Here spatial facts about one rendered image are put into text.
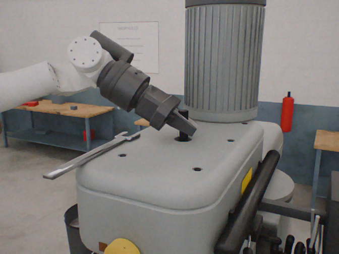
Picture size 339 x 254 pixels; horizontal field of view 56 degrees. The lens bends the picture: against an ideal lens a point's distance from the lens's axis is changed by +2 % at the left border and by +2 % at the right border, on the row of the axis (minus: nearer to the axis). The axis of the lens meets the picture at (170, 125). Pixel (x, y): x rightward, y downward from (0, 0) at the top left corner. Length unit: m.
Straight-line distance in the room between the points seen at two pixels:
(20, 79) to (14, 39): 6.93
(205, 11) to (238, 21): 0.08
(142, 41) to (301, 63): 2.55
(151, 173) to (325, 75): 4.40
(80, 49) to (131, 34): 5.05
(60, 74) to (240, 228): 0.48
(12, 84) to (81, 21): 5.67
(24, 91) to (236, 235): 0.47
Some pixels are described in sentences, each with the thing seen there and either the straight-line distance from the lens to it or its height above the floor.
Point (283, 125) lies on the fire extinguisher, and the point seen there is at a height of 0.90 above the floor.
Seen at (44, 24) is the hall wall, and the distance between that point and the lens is 6.96.
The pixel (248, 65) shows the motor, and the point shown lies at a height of 2.03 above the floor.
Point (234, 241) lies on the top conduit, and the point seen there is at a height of 1.80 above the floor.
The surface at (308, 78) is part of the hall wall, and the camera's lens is 4.81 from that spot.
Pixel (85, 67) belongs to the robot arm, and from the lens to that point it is 0.63.
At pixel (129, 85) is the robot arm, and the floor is 2.00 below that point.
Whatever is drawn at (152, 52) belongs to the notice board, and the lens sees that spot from 5.49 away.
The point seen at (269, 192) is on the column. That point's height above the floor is 1.56.
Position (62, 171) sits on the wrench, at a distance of 0.52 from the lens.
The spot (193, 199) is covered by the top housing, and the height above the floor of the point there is 1.87.
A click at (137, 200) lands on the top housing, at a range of 0.49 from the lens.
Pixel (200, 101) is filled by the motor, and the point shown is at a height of 1.94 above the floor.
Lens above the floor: 2.09
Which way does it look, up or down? 15 degrees down
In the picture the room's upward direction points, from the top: straight up
